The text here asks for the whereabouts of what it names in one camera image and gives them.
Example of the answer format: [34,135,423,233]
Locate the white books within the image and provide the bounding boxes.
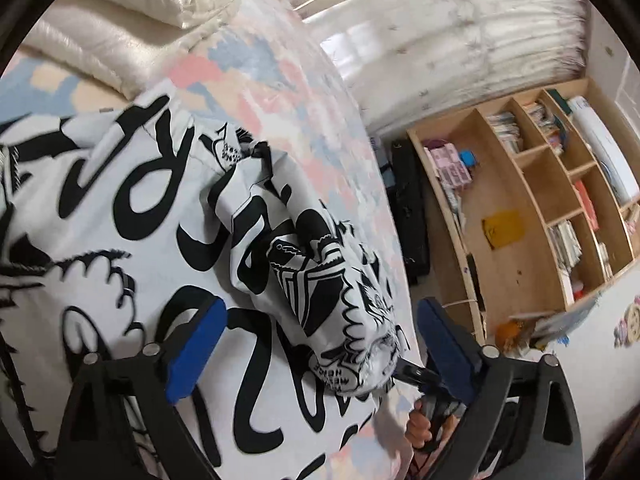
[547,220,584,274]

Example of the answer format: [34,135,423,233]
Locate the row of thin books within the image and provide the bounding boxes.
[486,111,524,154]

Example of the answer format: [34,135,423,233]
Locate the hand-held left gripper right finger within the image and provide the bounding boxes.
[417,297,586,480]

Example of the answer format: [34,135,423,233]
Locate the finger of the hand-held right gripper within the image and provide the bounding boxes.
[394,359,441,392]

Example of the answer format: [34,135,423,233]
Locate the pastel patterned bed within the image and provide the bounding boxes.
[0,0,418,480]

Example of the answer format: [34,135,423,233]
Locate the person's right hand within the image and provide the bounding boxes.
[406,400,459,453]

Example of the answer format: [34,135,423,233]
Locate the red books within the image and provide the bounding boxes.
[572,180,599,232]

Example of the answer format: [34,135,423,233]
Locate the orange object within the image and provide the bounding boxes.
[495,320,524,352]

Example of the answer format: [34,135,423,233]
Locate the black case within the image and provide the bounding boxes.
[389,137,432,287]

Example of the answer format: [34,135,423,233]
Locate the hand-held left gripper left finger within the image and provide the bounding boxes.
[52,296,228,480]

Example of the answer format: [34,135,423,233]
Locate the wooden bookshelf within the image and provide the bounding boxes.
[407,77,640,347]

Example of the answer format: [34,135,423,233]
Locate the pastel wall decoration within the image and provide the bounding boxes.
[614,296,640,349]

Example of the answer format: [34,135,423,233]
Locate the black and white printed jacket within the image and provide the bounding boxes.
[0,91,416,480]

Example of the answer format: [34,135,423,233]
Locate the stack of pink boxes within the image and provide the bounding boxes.
[425,142,474,192]

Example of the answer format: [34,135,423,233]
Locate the white long appliance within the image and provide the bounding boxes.
[567,95,640,202]

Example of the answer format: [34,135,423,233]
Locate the white sheer curtain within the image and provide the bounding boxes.
[260,0,592,136]

